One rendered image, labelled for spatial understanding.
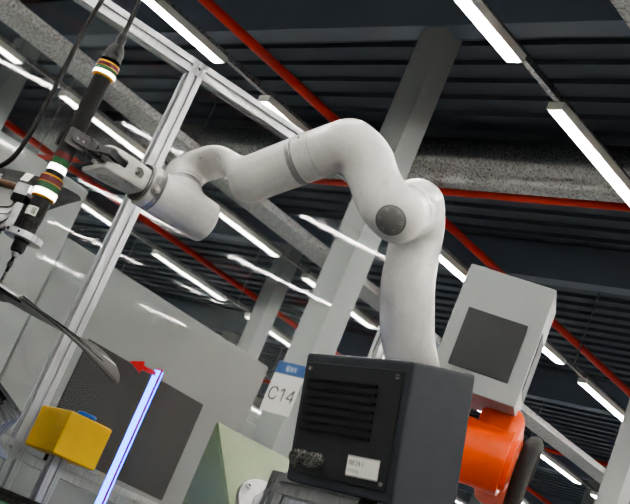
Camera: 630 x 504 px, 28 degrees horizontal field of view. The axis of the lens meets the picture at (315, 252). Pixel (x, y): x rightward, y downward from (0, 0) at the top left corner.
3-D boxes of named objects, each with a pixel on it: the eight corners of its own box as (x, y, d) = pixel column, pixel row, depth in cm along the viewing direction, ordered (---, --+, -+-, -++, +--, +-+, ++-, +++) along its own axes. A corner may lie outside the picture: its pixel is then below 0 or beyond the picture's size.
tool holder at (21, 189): (-13, 224, 221) (12, 176, 224) (8, 240, 227) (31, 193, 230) (27, 236, 217) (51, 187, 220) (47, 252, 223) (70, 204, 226)
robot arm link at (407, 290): (366, 454, 230) (391, 426, 245) (430, 461, 226) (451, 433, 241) (367, 184, 220) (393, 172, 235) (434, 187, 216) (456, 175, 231)
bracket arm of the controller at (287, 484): (264, 488, 188) (272, 470, 189) (279, 496, 190) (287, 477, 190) (355, 512, 168) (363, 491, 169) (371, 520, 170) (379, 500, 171)
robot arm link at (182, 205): (170, 160, 237) (165, 195, 231) (224, 194, 244) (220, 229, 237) (144, 183, 242) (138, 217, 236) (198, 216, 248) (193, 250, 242)
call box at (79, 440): (20, 450, 259) (42, 403, 262) (61, 468, 264) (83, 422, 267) (49, 459, 246) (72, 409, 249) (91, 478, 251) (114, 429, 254)
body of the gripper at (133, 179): (148, 200, 230) (98, 170, 225) (124, 203, 239) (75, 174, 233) (165, 165, 232) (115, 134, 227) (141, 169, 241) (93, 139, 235)
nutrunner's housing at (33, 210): (1, 245, 220) (111, 26, 232) (12, 254, 224) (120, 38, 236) (18, 250, 219) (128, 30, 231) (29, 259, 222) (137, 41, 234)
